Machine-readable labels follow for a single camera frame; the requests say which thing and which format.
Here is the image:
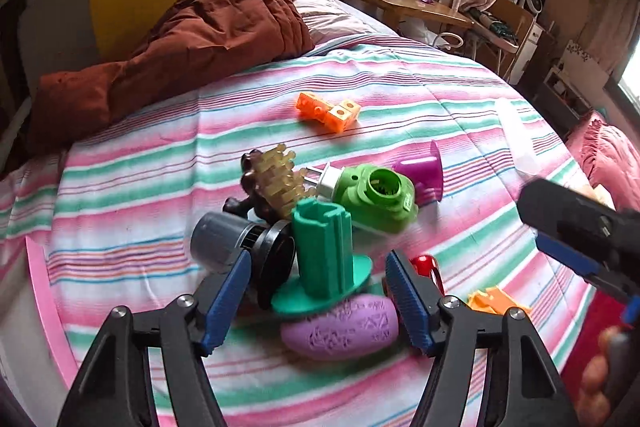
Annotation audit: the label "orange plastic rack piece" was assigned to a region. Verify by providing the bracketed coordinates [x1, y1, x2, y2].
[466, 286, 530, 315]

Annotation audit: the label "red cylinder toy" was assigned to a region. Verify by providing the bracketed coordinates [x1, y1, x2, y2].
[410, 254, 445, 295]

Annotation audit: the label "purple patterned oval case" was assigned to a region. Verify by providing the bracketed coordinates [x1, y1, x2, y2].
[281, 294, 399, 361]

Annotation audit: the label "teal flanged plastic spool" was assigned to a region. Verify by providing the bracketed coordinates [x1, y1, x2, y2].
[271, 198, 373, 319]

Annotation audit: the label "green plug-in device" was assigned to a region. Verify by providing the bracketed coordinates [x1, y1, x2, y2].
[305, 164, 419, 234]

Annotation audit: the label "magenta flanged plastic cup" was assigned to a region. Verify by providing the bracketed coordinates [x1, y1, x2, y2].
[392, 141, 444, 207]

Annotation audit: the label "grey black cylinder container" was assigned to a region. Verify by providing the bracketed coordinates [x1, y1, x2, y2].
[186, 211, 296, 311]

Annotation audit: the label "brown massage brush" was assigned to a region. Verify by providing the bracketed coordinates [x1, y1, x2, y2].
[222, 143, 316, 225]

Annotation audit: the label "orange linked cube blocks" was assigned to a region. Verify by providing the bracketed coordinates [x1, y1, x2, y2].
[295, 92, 361, 133]

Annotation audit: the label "person's right hand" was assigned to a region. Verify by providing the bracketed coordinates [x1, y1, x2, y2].
[575, 326, 622, 427]

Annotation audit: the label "pink edged tray box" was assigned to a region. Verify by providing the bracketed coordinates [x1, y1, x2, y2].
[25, 237, 78, 389]

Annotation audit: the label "striped bed sheet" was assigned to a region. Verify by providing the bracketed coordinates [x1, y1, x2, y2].
[1, 35, 592, 426]

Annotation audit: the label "wooden bedside desk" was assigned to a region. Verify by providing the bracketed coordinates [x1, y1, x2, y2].
[359, 0, 473, 30]

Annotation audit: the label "white pillow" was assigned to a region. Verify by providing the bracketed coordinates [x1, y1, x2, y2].
[294, 0, 402, 58]

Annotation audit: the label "rust brown quilt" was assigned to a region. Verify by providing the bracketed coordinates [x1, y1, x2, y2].
[27, 0, 314, 156]

